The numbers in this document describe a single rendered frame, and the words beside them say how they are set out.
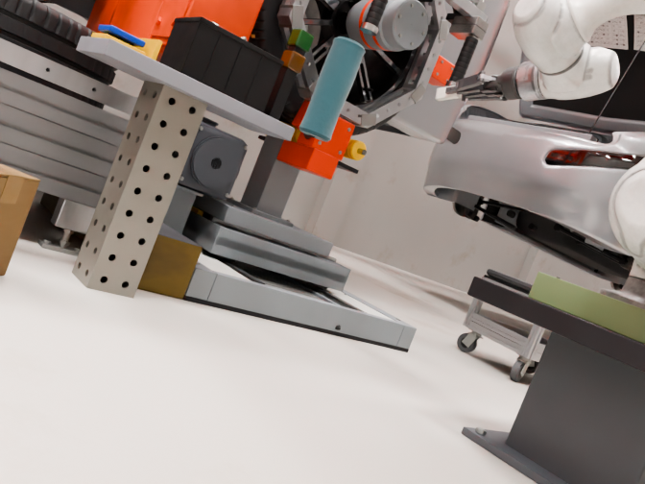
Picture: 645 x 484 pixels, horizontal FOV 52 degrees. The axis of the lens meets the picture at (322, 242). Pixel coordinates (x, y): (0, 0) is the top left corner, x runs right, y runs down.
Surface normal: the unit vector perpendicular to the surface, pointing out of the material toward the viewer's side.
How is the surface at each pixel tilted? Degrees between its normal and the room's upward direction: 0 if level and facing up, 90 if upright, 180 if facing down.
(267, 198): 90
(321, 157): 90
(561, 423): 90
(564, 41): 131
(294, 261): 90
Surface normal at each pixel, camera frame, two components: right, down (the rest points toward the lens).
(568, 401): -0.72, -0.26
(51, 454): 0.37, -0.93
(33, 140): 0.58, 0.27
